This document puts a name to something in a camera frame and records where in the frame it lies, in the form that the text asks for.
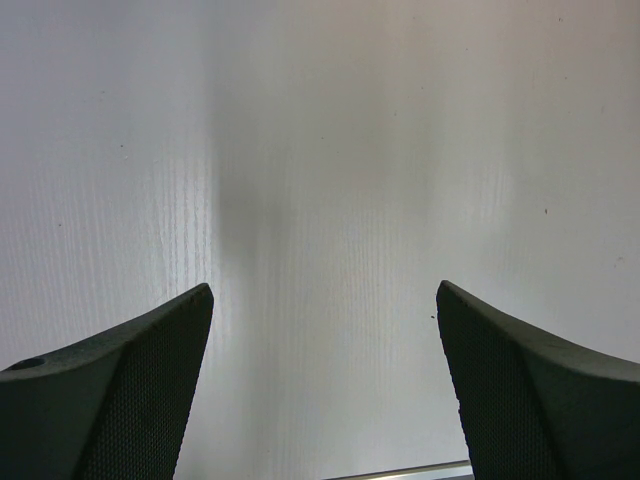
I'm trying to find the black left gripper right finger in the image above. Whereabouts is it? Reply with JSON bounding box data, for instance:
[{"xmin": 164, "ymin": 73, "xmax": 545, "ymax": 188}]
[{"xmin": 436, "ymin": 281, "xmax": 639, "ymax": 479}]

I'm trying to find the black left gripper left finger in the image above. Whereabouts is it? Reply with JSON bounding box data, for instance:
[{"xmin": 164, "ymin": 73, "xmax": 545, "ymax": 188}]
[{"xmin": 1, "ymin": 284, "xmax": 214, "ymax": 479}]

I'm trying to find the aluminium mounting rail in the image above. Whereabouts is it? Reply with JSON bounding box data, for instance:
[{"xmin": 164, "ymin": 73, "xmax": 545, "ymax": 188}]
[{"xmin": 332, "ymin": 460, "xmax": 474, "ymax": 480}]

